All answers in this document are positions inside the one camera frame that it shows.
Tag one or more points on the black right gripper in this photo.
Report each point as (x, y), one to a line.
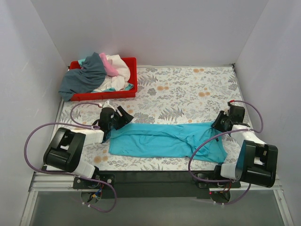
(221, 123)

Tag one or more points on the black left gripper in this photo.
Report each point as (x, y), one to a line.
(118, 118)

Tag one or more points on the turquoise t shirt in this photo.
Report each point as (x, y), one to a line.
(163, 140)

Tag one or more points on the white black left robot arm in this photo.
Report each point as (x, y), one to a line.
(65, 149)

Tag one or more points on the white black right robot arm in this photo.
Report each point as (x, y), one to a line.
(257, 161)

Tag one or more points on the red plastic bin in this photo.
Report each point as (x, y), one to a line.
(132, 64)

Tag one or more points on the light teal garment in bin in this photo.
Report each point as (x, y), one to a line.
(89, 87)

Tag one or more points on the white t shirt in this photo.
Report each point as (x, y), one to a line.
(117, 83)

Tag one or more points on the floral patterned table mat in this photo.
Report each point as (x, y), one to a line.
(170, 95)

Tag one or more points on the pink t shirt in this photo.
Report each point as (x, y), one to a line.
(110, 70)

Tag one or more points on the dark grey t shirt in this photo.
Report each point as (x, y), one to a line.
(84, 80)

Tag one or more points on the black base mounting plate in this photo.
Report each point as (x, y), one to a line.
(153, 184)

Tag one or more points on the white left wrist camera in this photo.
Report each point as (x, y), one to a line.
(106, 105)

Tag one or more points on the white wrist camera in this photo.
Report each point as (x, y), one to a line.
(106, 105)
(232, 104)

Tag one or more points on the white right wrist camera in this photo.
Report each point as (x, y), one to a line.
(232, 104)

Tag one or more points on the aluminium frame rail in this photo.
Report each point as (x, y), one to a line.
(57, 179)

